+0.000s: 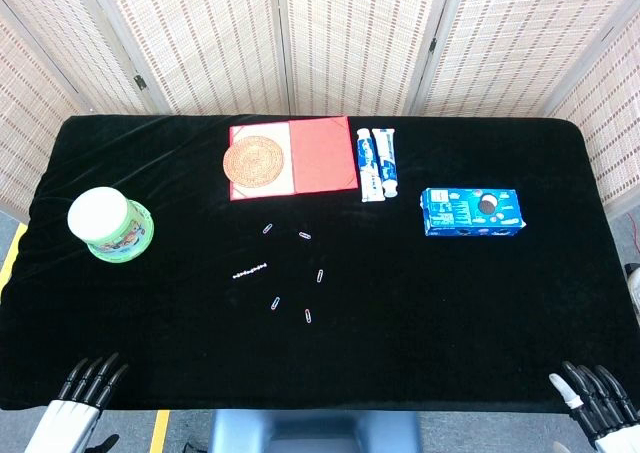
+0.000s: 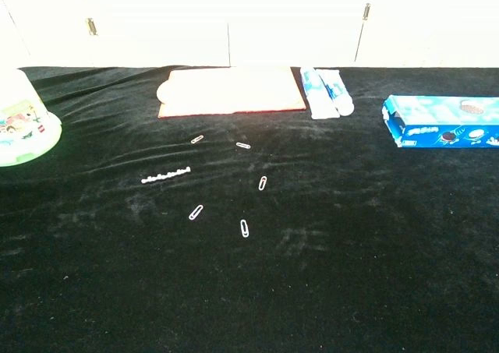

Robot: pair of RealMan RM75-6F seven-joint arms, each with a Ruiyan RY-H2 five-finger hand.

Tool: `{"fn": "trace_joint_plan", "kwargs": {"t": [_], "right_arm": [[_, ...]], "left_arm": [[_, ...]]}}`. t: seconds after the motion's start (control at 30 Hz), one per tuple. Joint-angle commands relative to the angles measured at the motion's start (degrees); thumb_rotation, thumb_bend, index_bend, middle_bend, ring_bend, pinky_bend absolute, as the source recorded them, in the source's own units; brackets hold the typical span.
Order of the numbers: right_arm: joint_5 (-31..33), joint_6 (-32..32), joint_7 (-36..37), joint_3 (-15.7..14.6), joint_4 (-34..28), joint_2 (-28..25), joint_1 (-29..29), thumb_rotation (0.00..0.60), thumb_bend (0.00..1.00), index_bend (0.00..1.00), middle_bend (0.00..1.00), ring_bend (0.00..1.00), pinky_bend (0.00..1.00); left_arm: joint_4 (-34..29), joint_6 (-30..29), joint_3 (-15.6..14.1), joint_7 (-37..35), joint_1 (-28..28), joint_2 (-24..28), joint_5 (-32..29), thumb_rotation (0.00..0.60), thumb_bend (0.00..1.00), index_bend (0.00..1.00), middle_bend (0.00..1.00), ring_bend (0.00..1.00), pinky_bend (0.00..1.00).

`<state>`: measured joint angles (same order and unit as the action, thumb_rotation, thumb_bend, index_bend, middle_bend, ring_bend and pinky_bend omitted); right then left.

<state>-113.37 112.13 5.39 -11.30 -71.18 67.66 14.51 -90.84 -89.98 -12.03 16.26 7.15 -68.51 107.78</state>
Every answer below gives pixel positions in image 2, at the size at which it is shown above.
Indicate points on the paperclip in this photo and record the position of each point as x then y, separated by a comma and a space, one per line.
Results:
195, 212
262, 182
243, 145
244, 228
197, 139

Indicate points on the silver magnetic bar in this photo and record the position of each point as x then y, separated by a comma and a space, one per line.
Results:
165, 175

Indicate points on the red-edged beige place mat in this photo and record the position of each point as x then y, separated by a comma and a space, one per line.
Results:
253, 92

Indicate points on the blue white toothpaste tube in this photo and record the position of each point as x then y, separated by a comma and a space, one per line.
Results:
314, 90

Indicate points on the black velvet table cloth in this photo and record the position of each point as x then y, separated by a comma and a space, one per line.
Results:
312, 251

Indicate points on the round woven straw coaster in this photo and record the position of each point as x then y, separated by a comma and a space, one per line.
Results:
167, 92

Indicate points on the blue white round-capped tube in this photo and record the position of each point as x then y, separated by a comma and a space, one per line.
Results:
340, 94

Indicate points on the white folding screen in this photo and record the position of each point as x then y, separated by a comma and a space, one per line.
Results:
273, 18

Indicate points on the blue Oreo cookie box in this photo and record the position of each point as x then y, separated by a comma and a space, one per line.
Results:
432, 119

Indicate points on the dark screen hinge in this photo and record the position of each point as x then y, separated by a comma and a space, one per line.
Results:
366, 11

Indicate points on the brass screen hinge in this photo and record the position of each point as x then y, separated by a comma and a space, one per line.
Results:
91, 26

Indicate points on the green plastic toy bucket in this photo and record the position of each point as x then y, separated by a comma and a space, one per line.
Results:
23, 127

